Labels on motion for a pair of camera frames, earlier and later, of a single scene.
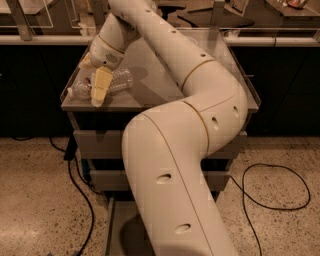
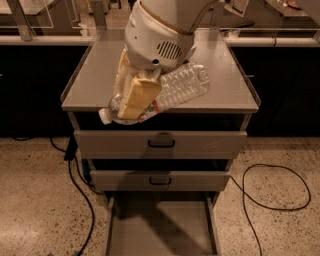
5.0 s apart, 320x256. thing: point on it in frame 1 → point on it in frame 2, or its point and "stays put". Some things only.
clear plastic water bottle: x=82 y=89 → x=177 y=87
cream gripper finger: x=86 y=63 → x=125 y=76
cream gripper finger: x=100 y=84 → x=141 y=95
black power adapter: x=70 y=149 stays put
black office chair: x=220 y=15 stays put
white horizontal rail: x=232 y=40 stays put
